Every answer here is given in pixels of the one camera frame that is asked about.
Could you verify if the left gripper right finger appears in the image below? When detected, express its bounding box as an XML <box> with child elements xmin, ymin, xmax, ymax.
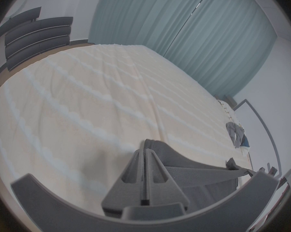
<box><xmin>145</xmin><ymin>149</ymin><xmax>189</xmax><ymax>213</ymax></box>

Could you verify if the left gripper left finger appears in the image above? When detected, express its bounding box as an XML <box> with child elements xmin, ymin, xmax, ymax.
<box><xmin>101</xmin><ymin>148</ymin><xmax>146</xmax><ymax>214</ymax></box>

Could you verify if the black T-shirt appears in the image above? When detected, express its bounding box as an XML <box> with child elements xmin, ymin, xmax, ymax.
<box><xmin>144</xmin><ymin>139</ymin><xmax>256</xmax><ymax>211</ymax></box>

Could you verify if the bed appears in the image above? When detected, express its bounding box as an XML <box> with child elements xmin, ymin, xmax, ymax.
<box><xmin>0</xmin><ymin>44</ymin><xmax>281</xmax><ymax>217</ymax></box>

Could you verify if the grey garment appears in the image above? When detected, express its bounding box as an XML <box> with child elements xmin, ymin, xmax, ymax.
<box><xmin>226</xmin><ymin>122</ymin><xmax>245</xmax><ymax>148</ymax></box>

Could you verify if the white printed pillow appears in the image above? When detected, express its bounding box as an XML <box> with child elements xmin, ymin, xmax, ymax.
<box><xmin>218</xmin><ymin>100</ymin><xmax>236</xmax><ymax>120</ymax></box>

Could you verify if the grey bedside table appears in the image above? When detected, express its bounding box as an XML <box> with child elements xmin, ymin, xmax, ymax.
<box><xmin>214</xmin><ymin>94</ymin><xmax>236</xmax><ymax>106</ymax></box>

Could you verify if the blue-green curtain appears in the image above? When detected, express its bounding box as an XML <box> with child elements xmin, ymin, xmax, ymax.
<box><xmin>163</xmin><ymin>0</ymin><xmax>277</xmax><ymax>97</ymax></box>
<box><xmin>89</xmin><ymin>0</ymin><xmax>216</xmax><ymax>56</ymax></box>

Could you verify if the black chest of drawers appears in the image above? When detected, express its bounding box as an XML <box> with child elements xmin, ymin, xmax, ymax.
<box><xmin>5</xmin><ymin>17</ymin><xmax>73</xmax><ymax>71</ymax></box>

